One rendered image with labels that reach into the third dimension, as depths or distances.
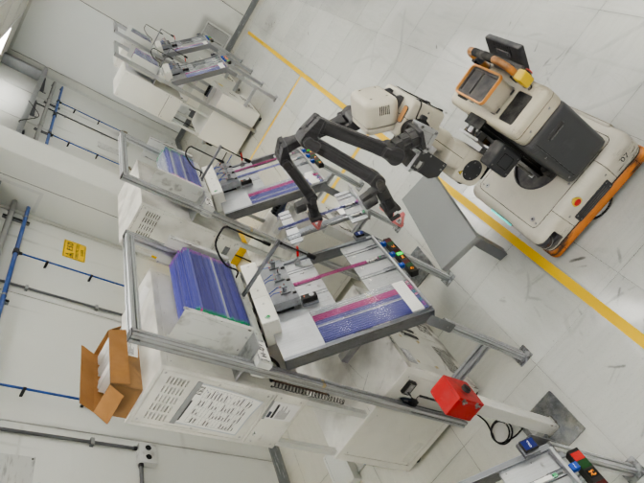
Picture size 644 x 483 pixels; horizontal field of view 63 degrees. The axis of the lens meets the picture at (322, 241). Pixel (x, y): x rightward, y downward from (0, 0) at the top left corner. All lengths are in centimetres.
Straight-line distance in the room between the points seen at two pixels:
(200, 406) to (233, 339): 30
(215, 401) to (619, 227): 209
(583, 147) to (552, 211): 34
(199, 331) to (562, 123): 180
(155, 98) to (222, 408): 501
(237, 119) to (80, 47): 367
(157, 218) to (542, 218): 223
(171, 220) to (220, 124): 370
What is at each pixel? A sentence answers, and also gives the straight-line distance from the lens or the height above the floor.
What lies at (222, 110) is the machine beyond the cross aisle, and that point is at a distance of 695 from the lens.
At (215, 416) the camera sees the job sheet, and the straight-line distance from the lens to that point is 238.
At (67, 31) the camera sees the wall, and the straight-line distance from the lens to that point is 982.
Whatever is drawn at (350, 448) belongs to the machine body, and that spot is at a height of 57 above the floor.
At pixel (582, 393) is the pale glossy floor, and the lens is 280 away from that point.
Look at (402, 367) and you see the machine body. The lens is 262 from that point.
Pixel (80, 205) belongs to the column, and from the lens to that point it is 547.
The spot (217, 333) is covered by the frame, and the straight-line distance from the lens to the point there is 222.
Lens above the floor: 247
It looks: 32 degrees down
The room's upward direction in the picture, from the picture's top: 66 degrees counter-clockwise
